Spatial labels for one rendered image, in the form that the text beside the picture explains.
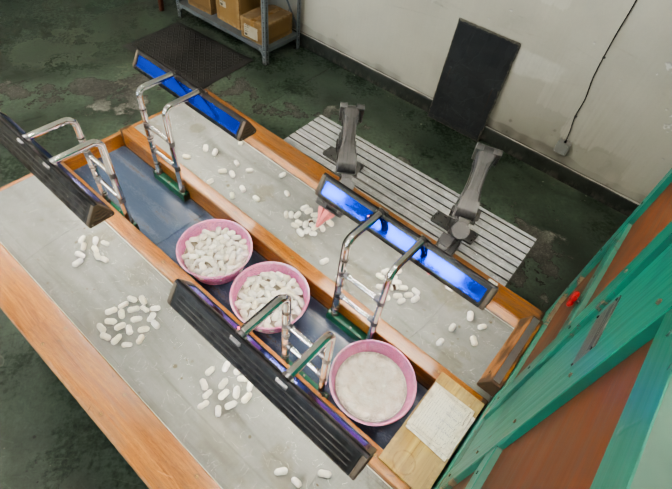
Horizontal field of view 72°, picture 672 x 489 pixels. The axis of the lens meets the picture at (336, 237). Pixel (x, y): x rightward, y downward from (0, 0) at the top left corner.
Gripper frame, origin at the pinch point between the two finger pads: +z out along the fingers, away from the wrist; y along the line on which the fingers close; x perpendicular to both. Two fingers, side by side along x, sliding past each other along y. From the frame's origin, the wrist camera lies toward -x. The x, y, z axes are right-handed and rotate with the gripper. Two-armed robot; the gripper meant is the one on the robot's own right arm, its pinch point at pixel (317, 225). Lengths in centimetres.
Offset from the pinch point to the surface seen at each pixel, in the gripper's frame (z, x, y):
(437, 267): -13, -23, 48
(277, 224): 9.2, 2.1, -15.2
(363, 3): -139, 149, -135
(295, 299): 24.2, -9.9, 12.9
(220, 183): 9.8, 1.5, -47.2
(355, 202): -14.8, -23.8, 16.8
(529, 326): -13, 5, 78
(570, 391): -11, -84, 81
